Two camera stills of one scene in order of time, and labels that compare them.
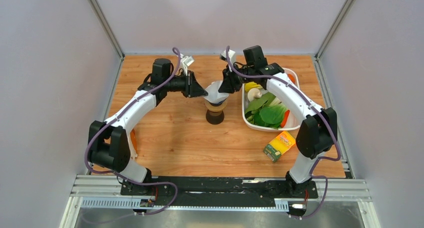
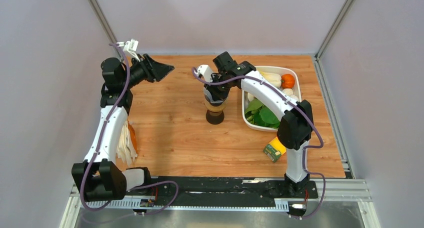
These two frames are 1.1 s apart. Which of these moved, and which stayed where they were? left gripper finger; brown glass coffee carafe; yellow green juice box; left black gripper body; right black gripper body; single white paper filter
Moved: left gripper finger; right black gripper body; left black gripper body; single white paper filter
Stayed: brown glass coffee carafe; yellow green juice box
